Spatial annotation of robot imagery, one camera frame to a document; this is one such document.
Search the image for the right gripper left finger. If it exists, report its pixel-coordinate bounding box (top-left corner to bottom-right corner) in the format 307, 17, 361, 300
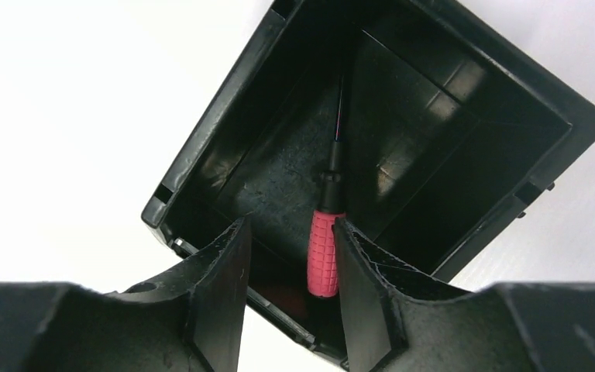
0, 218, 251, 371

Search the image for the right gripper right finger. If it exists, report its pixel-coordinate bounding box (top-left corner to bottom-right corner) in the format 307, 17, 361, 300
334, 219, 595, 371

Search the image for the black plastic bin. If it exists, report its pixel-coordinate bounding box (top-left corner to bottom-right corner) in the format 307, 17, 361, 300
141, 1, 595, 367

